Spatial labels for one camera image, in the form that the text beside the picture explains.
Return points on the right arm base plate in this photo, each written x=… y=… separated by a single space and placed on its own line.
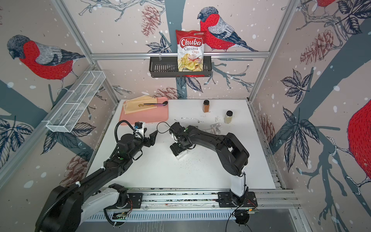
x=229 y=200

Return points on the white jewelry box lid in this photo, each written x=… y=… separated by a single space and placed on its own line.
x=216 y=128

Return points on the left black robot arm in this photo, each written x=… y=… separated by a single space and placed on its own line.
x=66 y=208

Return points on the pale spice jar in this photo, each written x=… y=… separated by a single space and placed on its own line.
x=228 y=117

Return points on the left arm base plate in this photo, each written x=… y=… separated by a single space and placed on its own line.
x=128 y=201

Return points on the iridescent black spoon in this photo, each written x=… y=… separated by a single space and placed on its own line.
x=153 y=104

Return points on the beige cloth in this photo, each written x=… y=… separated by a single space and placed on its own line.
x=138 y=104

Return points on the white mesh shelf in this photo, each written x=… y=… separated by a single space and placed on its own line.
x=77 y=101

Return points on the orange spice jar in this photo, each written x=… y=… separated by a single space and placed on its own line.
x=206 y=106

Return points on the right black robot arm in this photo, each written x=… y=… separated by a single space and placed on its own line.
x=232 y=154

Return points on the pink tray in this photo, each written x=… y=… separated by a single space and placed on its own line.
x=158 y=114

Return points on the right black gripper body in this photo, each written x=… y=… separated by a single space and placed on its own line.
x=177 y=148

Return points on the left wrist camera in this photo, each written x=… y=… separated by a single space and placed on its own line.
x=139 y=130

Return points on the Chuba cassava chips bag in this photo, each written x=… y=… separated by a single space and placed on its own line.
x=190 y=50

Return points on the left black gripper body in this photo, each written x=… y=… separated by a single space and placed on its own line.
x=146 y=142

